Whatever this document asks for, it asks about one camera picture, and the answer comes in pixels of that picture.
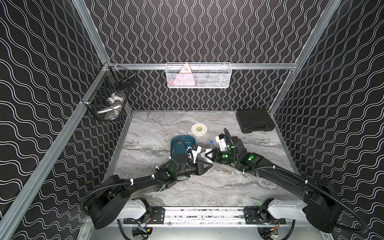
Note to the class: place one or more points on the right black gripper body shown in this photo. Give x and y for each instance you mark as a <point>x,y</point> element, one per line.
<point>224,157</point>

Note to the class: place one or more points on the pink triangular card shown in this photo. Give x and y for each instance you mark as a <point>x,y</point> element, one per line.
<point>185,77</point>

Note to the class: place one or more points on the black plastic case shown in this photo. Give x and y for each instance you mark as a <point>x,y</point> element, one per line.
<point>253,120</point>

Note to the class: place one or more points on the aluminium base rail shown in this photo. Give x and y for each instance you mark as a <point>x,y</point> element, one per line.
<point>135,214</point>

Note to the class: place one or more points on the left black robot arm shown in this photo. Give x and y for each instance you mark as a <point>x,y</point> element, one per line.
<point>104,204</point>

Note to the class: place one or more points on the black wire basket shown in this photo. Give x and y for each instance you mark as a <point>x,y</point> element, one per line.
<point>109,100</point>

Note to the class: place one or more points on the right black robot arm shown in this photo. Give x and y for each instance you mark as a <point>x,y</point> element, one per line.
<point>322,207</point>

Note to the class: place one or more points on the clear wire basket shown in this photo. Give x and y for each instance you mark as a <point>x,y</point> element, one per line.
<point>207,75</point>

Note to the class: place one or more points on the white tape roll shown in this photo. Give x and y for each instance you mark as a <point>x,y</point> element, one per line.
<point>199,129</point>

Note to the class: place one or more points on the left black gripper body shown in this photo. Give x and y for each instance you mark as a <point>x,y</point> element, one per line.
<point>197,167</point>

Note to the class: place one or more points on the teal plastic tray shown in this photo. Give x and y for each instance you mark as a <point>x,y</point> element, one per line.
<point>179,145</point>

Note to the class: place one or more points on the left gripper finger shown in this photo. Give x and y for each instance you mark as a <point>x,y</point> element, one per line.
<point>206,165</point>
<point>201,171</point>

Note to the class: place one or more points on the white wipe cloth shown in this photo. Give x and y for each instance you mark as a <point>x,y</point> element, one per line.
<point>208,155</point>

